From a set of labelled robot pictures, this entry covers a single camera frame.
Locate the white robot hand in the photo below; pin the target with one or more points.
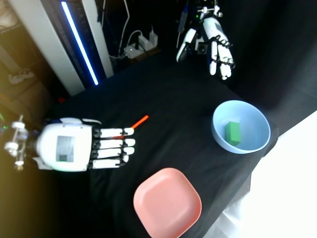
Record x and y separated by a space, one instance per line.
214 28
64 146

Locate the orange toy with stick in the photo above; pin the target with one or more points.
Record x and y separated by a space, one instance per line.
140 122

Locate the green block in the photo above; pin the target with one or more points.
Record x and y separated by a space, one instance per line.
232 134

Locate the light blue bowl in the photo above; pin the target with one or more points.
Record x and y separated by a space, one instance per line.
250 116

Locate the pink square plate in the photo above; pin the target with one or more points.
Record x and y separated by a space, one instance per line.
166 203

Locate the white charger plug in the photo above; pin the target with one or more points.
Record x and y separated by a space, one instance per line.
152 34

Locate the white power strip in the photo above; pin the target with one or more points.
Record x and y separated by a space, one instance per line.
138 47

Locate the white game controller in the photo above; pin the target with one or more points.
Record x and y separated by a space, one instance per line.
21 76

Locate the black table cloth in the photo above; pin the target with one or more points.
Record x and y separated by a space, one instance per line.
161 104

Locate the white robot column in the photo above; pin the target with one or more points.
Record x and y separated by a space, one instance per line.
49 47

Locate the blue light strip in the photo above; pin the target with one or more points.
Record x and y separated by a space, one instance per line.
79 44

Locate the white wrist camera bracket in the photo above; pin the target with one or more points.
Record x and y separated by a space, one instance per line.
202 47

